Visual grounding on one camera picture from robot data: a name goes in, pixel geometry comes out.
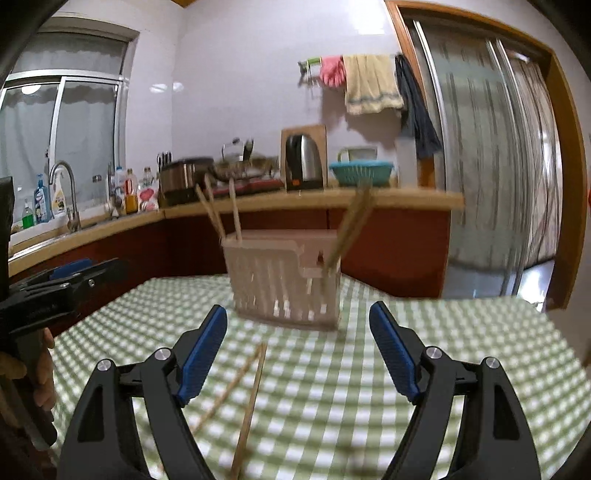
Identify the metal wok with lid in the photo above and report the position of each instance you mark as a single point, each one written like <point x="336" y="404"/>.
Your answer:
<point x="244" y="166"/>

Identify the kitchen window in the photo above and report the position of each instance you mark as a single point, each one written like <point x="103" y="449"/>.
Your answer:
<point x="78" y="124"/>

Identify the white translucent plastic jug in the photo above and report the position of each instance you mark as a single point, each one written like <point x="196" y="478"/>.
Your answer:
<point x="407" y="164"/>

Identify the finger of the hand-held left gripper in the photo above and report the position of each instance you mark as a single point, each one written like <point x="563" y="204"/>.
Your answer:
<point x="55" y="295"/>
<point x="69" y="268"/>

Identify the pink rubber gloves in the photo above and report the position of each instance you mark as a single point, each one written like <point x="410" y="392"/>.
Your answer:
<point x="333" y="71"/>

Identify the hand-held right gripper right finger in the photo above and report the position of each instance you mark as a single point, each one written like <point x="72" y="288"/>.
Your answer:
<point x="392" y="350"/>

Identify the frosted glass sliding door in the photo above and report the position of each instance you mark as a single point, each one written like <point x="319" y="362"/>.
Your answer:
<point x="485" y="161"/>

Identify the green liquid bottle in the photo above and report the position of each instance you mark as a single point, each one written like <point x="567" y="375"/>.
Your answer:
<point x="27" y="217"/>

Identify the person's left hand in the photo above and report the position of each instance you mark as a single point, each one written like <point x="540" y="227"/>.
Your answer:
<point x="46" y="374"/>

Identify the dark blue hanging cloth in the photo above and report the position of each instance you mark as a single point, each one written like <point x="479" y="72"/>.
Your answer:
<point x="415" y="110"/>

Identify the wooden door frame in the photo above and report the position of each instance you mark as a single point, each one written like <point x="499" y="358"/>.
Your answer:
<point x="568" y="161"/>

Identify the yellow hanging towel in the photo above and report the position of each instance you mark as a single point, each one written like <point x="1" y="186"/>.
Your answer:
<point x="371" y="85"/>

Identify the orange liquid bottle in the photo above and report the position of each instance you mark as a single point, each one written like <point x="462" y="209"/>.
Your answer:
<point x="131" y="196"/>

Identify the red kitchen cabinets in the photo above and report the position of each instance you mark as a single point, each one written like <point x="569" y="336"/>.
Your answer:
<point x="397" y="249"/>

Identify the white spray bottle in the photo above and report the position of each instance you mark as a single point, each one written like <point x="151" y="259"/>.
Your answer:
<point x="59" y="196"/>

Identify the steel rice cooker pot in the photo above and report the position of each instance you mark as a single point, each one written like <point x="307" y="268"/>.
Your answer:
<point x="182" y="180"/>

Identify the green checkered tablecloth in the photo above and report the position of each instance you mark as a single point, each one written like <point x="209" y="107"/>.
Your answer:
<point x="323" y="397"/>

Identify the red cooktop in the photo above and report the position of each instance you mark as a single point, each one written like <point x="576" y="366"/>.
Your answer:
<point x="258" y="185"/>

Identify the blue liquid bottle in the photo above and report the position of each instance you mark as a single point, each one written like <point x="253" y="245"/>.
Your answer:
<point x="42" y="203"/>

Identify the white plastic bottle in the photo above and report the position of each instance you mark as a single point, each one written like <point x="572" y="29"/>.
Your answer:
<point x="119" y="191"/>

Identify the clear bottle with cap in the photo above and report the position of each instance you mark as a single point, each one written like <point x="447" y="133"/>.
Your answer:
<point x="147" y="177"/>

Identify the white perforated plastic utensil basket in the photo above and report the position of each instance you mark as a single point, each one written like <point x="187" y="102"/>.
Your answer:
<point x="281" y="281"/>

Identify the teal plastic colander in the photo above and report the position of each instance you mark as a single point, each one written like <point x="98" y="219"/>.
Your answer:
<point x="362" y="174"/>

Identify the wall towel rack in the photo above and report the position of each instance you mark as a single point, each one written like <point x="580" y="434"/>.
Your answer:
<point x="308" y="67"/>

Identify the wooden kitchen countertop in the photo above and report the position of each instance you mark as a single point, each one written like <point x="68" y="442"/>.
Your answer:
<point x="406" y="199"/>

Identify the stainless steel electric kettle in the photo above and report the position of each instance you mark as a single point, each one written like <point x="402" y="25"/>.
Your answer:
<point x="304" y="161"/>

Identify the red and white pouch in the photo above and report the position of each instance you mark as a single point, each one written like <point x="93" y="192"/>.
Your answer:
<point x="148" y="199"/>

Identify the chrome kitchen faucet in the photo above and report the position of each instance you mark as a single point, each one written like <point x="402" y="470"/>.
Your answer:
<point x="74" y="198"/>

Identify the white enamel pot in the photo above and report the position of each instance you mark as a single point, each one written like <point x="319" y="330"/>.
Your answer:
<point x="358" y="154"/>

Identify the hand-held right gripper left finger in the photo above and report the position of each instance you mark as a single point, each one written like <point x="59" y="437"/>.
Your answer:
<point x="203" y="355"/>

